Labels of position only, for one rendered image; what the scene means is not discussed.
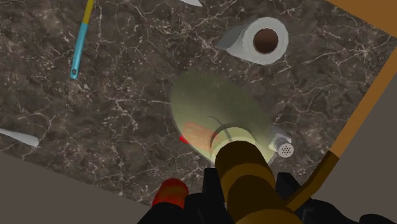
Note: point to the silver salt shaker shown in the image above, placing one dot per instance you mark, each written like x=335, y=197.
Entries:
x=285, y=149

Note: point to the white paper towel roll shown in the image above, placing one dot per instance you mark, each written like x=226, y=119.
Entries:
x=245, y=43

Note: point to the green bottle with gold neck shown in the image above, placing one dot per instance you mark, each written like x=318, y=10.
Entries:
x=211, y=99

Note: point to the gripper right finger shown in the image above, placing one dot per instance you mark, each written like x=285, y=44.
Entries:
x=283, y=186

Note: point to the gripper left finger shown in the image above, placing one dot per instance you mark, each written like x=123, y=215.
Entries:
x=211, y=186

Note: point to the white flat object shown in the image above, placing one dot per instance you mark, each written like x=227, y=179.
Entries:
x=192, y=2
x=18, y=136

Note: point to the red round object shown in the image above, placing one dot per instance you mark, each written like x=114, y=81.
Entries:
x=170, y=192

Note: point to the orange wooden counter cabinet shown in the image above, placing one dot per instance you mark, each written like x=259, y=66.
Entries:
x=366, y=102

